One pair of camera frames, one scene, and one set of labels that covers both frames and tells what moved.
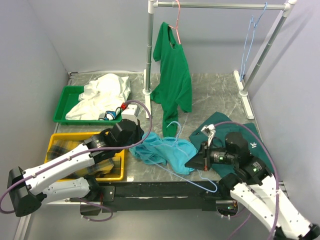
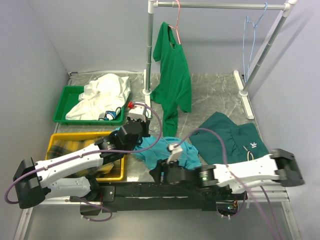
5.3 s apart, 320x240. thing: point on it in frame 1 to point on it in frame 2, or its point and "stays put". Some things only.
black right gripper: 201,160 to 164,166
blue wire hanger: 181,175 to 167,144
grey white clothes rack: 285,5 stays put
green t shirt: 173,85 stays put
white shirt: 108,92 stays put
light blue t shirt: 174,152 stays put
